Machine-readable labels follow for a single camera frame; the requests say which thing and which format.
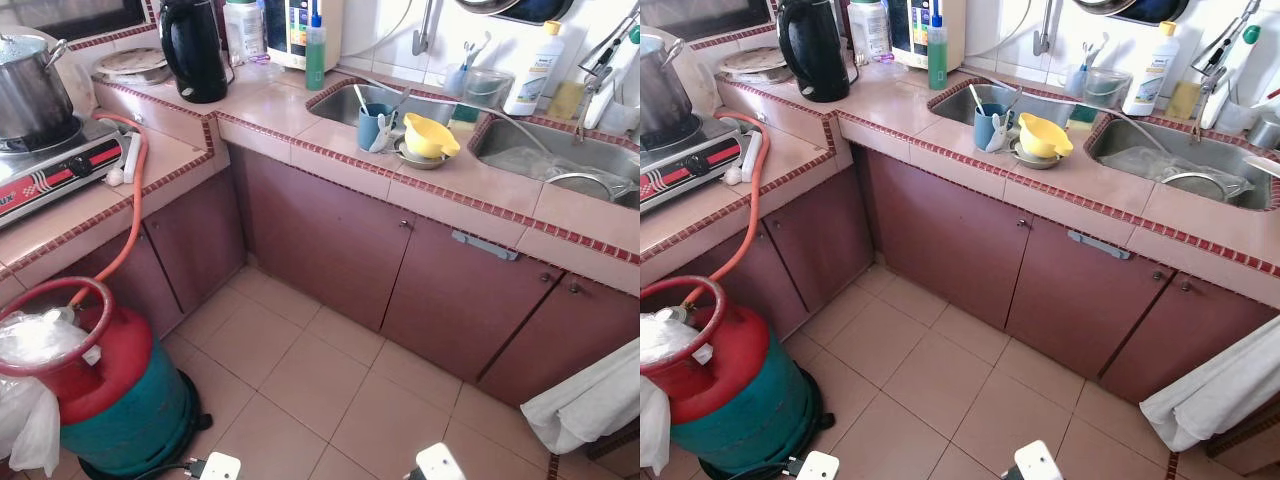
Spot yellow plastic bowl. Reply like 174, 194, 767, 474
402, 112, 463, 160
1018, 112, 1075, 160

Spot blue mug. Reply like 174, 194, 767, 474
973, 102, 1016, 154
356, 102, 399, 154

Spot metal strainer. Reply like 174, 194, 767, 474
1160, 170, 1241, 206
543, 170, 626, 208

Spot red and steel gas stove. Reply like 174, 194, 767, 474
640, 113, 746, 214
0, 115, 136, 229

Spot white plastic bag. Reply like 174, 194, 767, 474
640, 308, 713, 476
0, 308, 101, 477

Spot maroon cabinet door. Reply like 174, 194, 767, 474
20, 225, 186, 341
380, 215, 566, 383
145, 170, 246, 316
478, 275, 641, 408
852, 145, 1036, 331
690, 225, 811, 341
1005, 215, 1181, 379
228, 145, 416, 331
765, 165, 871, 311
1100, 272, 1280, 406

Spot crumpled clear plastic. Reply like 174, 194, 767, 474
1100, 145, 1216, 191
485, 145, 601, 186

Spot steel cooking pot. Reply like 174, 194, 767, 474
0, 33, 79, 153
640, 38, 701, 151

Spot chrome sink faucet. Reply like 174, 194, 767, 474
1190, 0, 1263, 143
574, 12, 641, 143

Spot yellow sponge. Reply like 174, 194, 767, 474
546, 80, 587, 122
1167, 80, 1203, 122

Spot white bottle green cap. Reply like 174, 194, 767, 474
1200, 25, 1263, 131
584, 25, 641, 131

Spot white cloth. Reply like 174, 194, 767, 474
1140, 315, 1280, 453
519, 338, 641, 457

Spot red and green gas cylinder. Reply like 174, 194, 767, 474
0, 277, 201, 479
640, 275, 826, 479

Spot white detergent bottle yellow cap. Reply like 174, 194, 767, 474
1121, 20, 1182, 118
502, 20, 567, 118

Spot round metal tray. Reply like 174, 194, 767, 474
718, 46, 791, 86
93, 47, 173, 87

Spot clear plastic container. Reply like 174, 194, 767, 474
1082, 68, 1133, 110
462, 68, 514, 110

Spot small steel sink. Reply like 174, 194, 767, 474
308, 78, 463, 133
926, 78, 1086, 133

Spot black electric kettle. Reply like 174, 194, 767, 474
158, 0, 233, 105
777, 0, 852, 104

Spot hanging steel pan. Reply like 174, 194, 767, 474
455, 0, 576, 26
1072, 0, 1191, 26

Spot clear jar with white lid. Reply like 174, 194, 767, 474
222, 0, 269, 67
848, 0, 893, 67

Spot beige water purifier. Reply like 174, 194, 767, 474
264, 0, 346, 72
888, 0, 967, 71

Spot green soap bottle blue cap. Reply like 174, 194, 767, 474
926, 0, 950, 92
304, 0, 329, 92

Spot orange gas hose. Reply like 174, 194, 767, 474
680, 110, 776, 306
65, 112, 151, 306

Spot white hose connector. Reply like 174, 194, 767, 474
108, 130, 141, 188
725, 128, 766, 186

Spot grey cabinet handle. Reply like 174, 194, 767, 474
450, 229, 522, 263
1066, 229, 1133, 261

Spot white flexible hose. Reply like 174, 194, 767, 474
340, 70, 586, 171
960, 70, 1201, 171

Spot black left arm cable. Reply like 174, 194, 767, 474
730, 458, 801, 480
135, 455, 206, 480

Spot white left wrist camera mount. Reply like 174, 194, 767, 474
795, 450, 841, 480
199, 452, 244, 480

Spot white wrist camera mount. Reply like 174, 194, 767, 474
414, 442, 469, 480
199, 452, 244, 480
795, 450, 841, 480
1012, 440, 1064, 480

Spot chrome wall tap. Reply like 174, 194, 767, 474
411, 0, 443, 57
1032, 0, 1063, 57

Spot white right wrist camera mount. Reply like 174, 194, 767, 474
414, 442, 469, 480
1012, 440, 1064, 480

